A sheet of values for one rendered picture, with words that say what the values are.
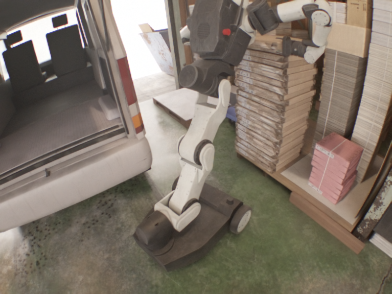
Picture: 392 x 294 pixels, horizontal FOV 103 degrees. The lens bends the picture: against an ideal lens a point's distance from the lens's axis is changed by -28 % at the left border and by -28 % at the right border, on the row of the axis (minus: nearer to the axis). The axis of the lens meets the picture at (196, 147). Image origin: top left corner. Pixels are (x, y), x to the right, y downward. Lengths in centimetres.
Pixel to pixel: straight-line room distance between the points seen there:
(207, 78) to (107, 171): 87
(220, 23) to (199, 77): 28
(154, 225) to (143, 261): 39
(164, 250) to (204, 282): 31
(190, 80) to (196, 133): 29
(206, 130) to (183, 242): 64
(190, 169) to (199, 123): 26
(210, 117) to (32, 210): 128
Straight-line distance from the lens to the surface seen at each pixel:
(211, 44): 105
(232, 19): 111
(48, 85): 322
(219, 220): 135
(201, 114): 114
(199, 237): 129
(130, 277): 145
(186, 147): 112
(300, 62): 152
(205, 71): 101
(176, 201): 125
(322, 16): 99
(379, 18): 162
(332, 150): 151
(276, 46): 129
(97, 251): 164
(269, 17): 109
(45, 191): 150
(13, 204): 161
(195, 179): 119
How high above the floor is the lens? 126
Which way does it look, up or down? 34 degrees down
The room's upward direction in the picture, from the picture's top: 7 degrees counter-clockwise
